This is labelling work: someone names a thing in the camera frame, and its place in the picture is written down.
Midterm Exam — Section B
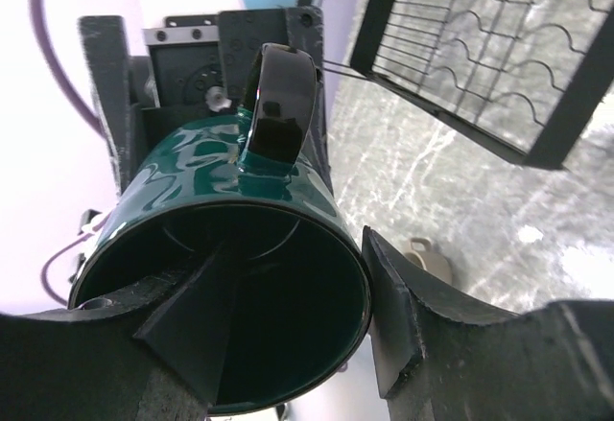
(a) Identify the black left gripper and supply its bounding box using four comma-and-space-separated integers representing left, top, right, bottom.
79, 6, 323, 194

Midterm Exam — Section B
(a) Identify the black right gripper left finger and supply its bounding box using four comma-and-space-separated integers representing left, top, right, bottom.
1, 246, 240, 420

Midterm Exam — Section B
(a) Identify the black wire dish rack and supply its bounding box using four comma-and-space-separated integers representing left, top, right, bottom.
325, 0, 613, 170

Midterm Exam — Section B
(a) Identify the dark green patterned mug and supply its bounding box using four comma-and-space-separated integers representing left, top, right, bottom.
68, 43, 371, 416

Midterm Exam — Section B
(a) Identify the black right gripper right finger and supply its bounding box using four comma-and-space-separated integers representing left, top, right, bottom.
362, 228, 613, 420

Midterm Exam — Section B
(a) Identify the olive brown small cup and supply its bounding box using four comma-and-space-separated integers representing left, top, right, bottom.
405, 237, 453, 285

